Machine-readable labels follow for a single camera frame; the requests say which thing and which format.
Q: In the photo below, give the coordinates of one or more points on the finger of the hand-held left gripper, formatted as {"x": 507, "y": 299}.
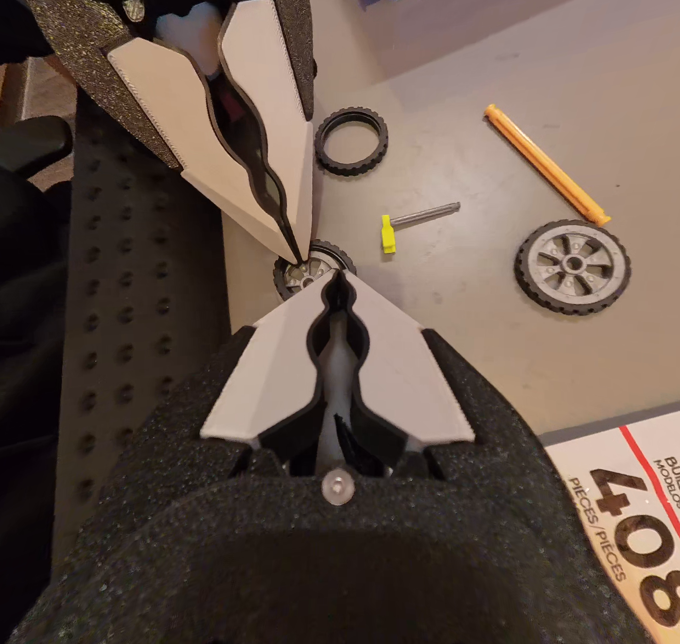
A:
{"x": 175, "y": 112}
{"x": 276, "y": 96}

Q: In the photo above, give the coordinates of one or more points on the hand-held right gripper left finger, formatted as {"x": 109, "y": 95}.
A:
{"x": 260, "y": 383}

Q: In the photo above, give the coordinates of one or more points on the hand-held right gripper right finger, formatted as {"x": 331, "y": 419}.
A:
{"x": 409, "y": 383}

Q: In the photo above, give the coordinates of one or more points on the black rubber tire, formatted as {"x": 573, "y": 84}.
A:
{"x": 348, "y": 169}

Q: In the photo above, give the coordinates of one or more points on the grey toy wheel black tire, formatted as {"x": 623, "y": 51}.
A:
{"x": 300, "y": 280}
{"x": 528, "y": 266}

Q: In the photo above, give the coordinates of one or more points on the grey rod with yellow connector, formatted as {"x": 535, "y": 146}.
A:
{"x": 389, "y": 235}

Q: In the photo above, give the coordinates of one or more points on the long orange rod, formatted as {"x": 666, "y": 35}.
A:
{"x": 547, "y": 166}

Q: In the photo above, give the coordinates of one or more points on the black perforated pad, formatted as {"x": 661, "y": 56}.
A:
{"x": 133, "y": 282}

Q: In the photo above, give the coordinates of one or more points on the K'nex building set booklet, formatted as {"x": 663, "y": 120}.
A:
{"x": 611, "y": 548}

